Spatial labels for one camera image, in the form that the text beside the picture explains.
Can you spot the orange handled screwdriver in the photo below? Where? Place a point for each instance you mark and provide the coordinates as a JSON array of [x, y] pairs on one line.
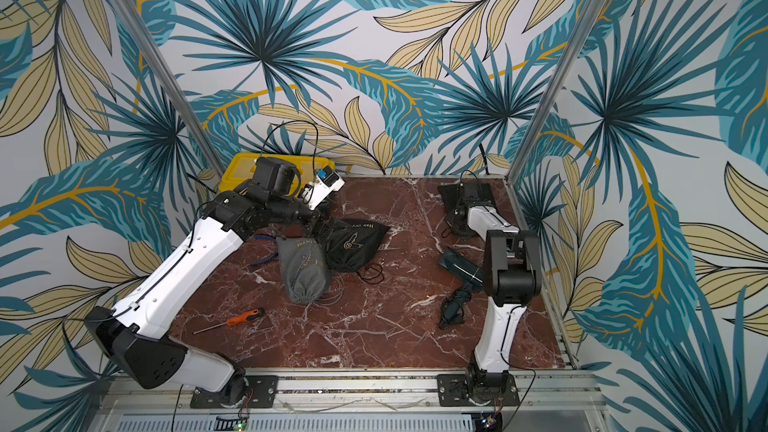
[[245, 317]]

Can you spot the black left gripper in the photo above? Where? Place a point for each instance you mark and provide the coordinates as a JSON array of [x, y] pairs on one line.
[[312, 228]]

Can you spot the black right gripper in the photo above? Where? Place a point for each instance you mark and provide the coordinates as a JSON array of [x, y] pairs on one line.
[[454, 293]]

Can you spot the blue handled cutting pliers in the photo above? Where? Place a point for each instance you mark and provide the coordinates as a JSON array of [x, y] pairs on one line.
[[269, 250]]

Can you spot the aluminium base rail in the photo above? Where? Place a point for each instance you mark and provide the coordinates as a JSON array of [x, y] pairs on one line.
[[361, 400]]

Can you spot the yellow and black toolbox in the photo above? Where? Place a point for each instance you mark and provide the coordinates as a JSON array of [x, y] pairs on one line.
[[259, 175]]

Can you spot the grey fabric drawstring pouch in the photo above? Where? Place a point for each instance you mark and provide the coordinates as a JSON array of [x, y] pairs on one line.
[[305, 274]]

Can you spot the black hair dryer bag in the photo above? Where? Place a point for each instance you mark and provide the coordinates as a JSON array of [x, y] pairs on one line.
[[350, 244]]

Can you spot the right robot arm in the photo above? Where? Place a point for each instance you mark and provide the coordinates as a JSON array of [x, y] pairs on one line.
[[511, 276]]

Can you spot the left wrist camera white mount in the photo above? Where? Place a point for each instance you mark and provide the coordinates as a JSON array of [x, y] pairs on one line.
[[327, 181]]

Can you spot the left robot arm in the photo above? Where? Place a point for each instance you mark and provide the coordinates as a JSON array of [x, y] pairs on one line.
[[134, 332]]

